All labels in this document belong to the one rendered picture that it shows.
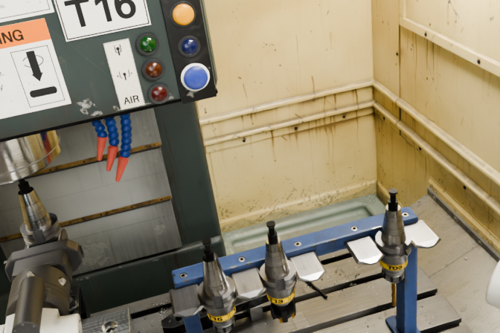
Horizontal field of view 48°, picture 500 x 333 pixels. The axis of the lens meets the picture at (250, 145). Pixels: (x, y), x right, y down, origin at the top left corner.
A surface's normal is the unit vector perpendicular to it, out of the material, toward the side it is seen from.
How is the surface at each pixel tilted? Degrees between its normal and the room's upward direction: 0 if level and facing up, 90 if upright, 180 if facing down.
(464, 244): 25
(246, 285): 0
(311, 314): 0
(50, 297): 56
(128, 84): 90
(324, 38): 90
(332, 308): 0
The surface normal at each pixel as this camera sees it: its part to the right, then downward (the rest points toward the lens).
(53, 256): -0.14, -0.87
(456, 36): -0.96, 0.23
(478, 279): -0.51, -0.70
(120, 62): 0.25, 0.43
